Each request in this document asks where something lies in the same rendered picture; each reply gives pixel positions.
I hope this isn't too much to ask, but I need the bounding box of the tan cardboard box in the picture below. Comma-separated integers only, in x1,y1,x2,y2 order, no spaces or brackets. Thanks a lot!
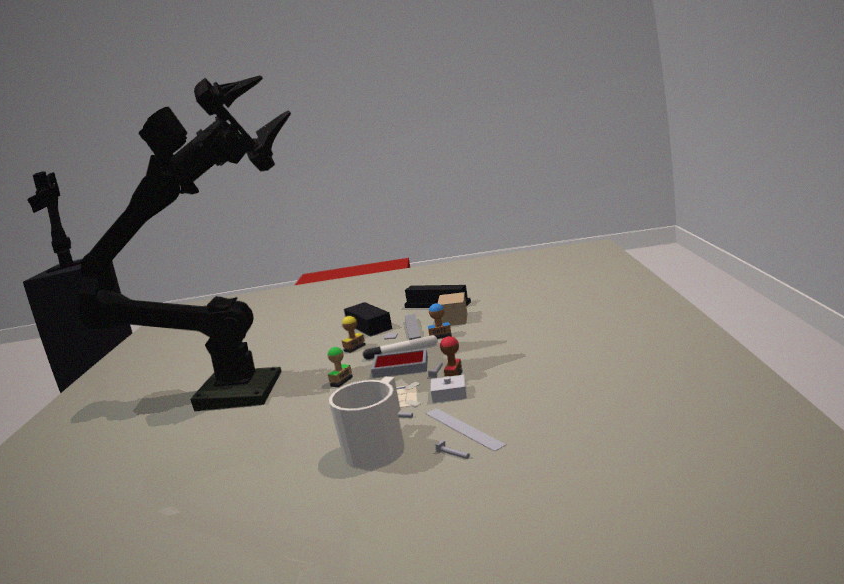
438,292,468,326

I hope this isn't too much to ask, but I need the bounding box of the white cylinder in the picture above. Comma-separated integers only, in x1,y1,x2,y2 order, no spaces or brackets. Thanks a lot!
363,335,438,359

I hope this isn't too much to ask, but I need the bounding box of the red ink pad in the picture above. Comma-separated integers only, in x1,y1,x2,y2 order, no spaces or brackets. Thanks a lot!
371,349,428,378

